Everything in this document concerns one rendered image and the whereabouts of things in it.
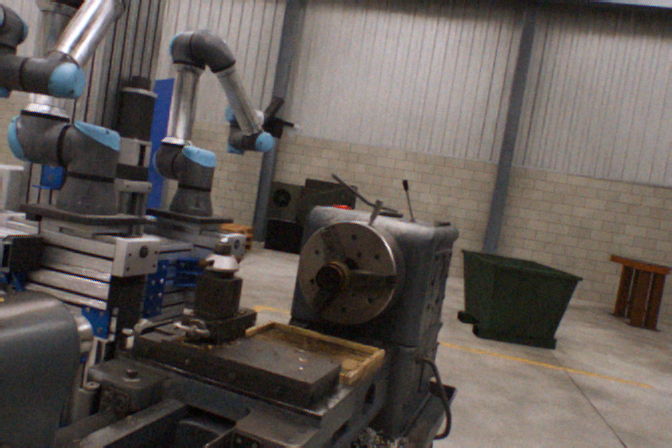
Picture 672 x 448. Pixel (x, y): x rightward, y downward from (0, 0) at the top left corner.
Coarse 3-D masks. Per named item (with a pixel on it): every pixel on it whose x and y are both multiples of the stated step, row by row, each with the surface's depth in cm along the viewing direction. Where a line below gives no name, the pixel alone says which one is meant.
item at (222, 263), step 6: (210, 252) 116; (210, 258) 113; (216, 258) 113; (222, 258) 113; (228, 258) 114; (234, 258) 116; (216, 264) 112; (222, 264) 113; (228, 264) 113; (234, 264) 115; (216, 270) 112; (222, 270) 112; (228, 270) 113; (234, 270) 114
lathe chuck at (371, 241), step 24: (312, 240) 171; (360, 240) 166; (384, 240) 163; (312, 264) 171; (360, 264) 166; (384, 264) 163; (312, 288) 171; (360, 288) 165; (384, 288) 163; (336, 312) 168; (360, 312) 165
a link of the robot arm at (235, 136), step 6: (234, 126) 218; (234, 132) 218; (240, 132) 217; (228, 138) 220; (234, 138) 217; (240, 138) 215; (228, 144) 219; (234, 144) 218; (240, 144) 215; (228, 150) 219; (234, 150) 218; (240, 150) 219; (246, 150) 217
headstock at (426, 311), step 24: (312, 216) 189; (336, 216) 187; (360, 216) 186; (408, 240) 176; (432, 240) 175; (408, 264) 176; (432, 264) 180; (408, 288) 176; (432, 288) 192; (312, 312) 188; (384, 312) 179; (408, 312) 176; (432, 312) 207; (384, 336) 179; (408, 336) 176
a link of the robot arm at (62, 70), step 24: (96, 0) 134; (120, 0) 138; (72, 24) 127; (96, 24) 130; (72, 48) 122; (96, 48) 131; (24, 72) 116; (48, 72) 116; (72, 72) 117; (72, 96) 119
